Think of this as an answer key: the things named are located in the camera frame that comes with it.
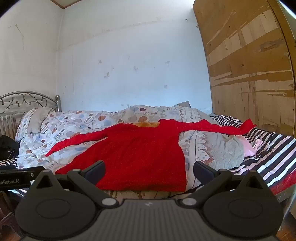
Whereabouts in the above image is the patterned white quilt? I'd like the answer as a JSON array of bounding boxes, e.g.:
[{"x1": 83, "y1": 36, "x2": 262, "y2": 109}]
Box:
[{"x1": 15, "y1": 105, "x2": 245, "y2": 193}]

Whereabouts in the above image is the metal bed headboard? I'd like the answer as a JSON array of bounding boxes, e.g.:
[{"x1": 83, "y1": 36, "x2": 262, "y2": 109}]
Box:
[{"x1": 0, "y1": 91, "x2": 62, "y2": 141}]

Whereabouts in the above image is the pink cloth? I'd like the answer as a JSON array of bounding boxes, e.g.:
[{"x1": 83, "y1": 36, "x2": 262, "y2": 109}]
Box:
[{"x1": 236, "y1": 135, "x2": 263, "y2": 157}]

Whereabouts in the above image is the grey patterned pillow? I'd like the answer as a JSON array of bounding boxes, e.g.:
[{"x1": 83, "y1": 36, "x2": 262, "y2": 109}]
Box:
[{"x1": 15, "y1": 107, "x2": 52, "y2": 142}]

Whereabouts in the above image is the black bag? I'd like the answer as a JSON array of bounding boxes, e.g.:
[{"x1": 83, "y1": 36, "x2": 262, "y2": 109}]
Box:
[{"x1": 0, "y1": 135, "x2": 21, "y2": 160}]

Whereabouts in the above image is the worn wooden wardrobe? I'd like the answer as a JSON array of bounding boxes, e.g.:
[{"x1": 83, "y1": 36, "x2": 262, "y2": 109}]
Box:
[{"x1": 193, "y1": 0, "x2": 296, "y2": 137}]

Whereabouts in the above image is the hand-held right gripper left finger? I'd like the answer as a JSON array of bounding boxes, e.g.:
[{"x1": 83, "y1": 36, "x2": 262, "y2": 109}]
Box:
[{"x1": 31, "y1": 160, "x2": 119, "y2": 209}]

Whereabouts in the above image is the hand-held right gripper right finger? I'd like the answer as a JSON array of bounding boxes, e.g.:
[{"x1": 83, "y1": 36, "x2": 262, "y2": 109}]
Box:
[{"x1": 179, "y1": 161, "x2": 267, "y2": 209}]

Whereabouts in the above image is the red knit sweater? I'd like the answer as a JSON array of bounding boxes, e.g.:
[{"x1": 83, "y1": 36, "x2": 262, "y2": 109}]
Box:
[{"x1": 45, "y1": 119, "x2": 257, "y2": 192}]

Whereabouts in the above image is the black cable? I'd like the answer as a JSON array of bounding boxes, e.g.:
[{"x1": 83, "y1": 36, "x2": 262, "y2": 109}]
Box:
[{"x1": 166, "y1": 184, "x2": 202, "y2": 198}]

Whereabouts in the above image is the black white striped bed sheet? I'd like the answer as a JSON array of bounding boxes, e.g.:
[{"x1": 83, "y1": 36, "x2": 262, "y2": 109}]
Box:
[{"x1": 208, "y1": 115, "x2": 296, "y2": 197}]

